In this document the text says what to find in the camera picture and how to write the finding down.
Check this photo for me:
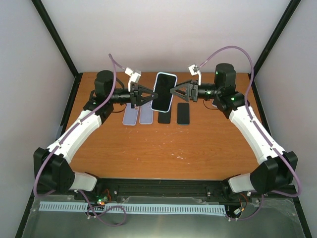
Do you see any black smartphone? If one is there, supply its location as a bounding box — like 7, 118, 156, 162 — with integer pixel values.
158, 111, 171, 124

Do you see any lavender phone case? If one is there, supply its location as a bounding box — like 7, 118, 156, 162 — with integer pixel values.
139, 103, 154, 125
122, 103, 139, 126

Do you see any black frame post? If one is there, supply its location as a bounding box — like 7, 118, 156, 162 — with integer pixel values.
252, 0, 312, 238
15, 0, 83, 238

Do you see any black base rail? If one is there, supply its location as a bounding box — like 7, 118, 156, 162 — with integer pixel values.
32, 177, 297, 206

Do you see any black frame post left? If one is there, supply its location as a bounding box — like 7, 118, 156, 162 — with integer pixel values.
15, 0, 83, 238

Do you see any black frame post right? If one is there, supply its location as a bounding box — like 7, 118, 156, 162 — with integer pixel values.
252, 0, 312, 238

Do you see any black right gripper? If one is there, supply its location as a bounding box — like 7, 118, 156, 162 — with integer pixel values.
169, 80, 220, 102

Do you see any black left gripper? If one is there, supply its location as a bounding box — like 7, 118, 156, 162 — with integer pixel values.
109, 84, 159, 109

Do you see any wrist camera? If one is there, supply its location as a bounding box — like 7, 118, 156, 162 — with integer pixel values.
124, 67, 142, 92
188, 64, 202, 86

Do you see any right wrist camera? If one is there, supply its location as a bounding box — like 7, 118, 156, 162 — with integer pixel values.
188, 64, 202, 86

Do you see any metal base plate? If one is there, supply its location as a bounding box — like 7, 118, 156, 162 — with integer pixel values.
22, 195, 305, 238

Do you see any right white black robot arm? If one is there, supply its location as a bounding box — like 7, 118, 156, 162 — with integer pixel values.
170, 63, 298, 195

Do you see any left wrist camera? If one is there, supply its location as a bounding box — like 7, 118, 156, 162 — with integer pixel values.
124, 67, 142, 92

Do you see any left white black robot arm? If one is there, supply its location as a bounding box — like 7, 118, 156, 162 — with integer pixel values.
33, 70, 158, 200

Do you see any light blue cable duct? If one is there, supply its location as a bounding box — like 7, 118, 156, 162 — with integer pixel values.
38, 201, 226, 216

